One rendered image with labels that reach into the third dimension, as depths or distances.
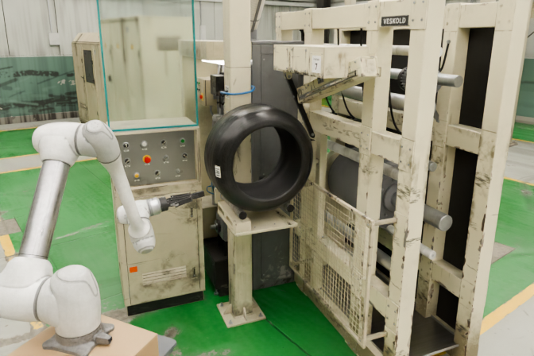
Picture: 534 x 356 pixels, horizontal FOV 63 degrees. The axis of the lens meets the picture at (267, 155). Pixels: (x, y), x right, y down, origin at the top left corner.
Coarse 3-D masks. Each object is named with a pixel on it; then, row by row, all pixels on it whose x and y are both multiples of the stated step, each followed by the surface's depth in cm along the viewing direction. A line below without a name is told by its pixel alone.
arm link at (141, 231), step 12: (120, 156) 187; (108, 168) 188; (120, 168) 191; (120, 180) 195; (120, 192) 197; (132, 204) 199; (132, 216) 200; (132, 228) 205; (144, 228) 207; (132, 240) 208; (144, 240) 207; (144, 252) 209
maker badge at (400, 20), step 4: (388, 16) 205; (392, 16) 203; (396, 16) 200; (400, 16) 197; (404, 16) 195; (408, 16) 192; (384, 20) 208; (388, 20) 205; (392, 20) 203; (396, 20) 200; (400, 20) 197; (404, 20) 195; (384, 24) 208; (388, 24) 206; (392, 24) 203; (396, 24) 200; (400, 24) 197; (404, 24) 195
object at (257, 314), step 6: (222, 306) 306; (258, 306) 306; (222, 312) 299; (252, 312) 298; (258, 312) 299; (222, 318) 295; (228, 318) 293; (234, 318) 293; (240, 318) 293; (252, 318) 293; (258, 318) 293; (264, 318) 294; (228, 324) 287; (234, 324) 287; (240, 324) 288
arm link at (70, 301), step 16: (64, 272) 152; (80, 272) 153; (48, 288) 150; (64, 288) 148; (80, 288) 150; (96, 288) 156; (48, 304) 149; (64, 304) 148; (80, 304) 150; (96, 304) 155; (48, 320) 150; (64, 320) 149; (80, 320) 151; (96, 320) 156; (64, 336) 152; (80, 336) 152
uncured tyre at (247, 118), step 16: (240, 112) 230; (256, 112) 225; (272, 112) 228; (224, 128) 225; (240, 128) 221; (256, 128) 223; (288, 128) 230; (304, 128) 238; (208, 144) 235; (224, 144) 221; (288, 144) 263; (304, 144) 236; (208, 160) 233; (224, 160) 222; (288, 160) 265; (304, 160) 238; (224, 176) 224; (272, 176) 265; (288, 176) 263; (304, 176) 242; (224, 192) 229; (240, 192) 229; (256, 192) 262; (272, 192) 261; (288, 192) 240; (256, 208) 236; (272, 208) 241
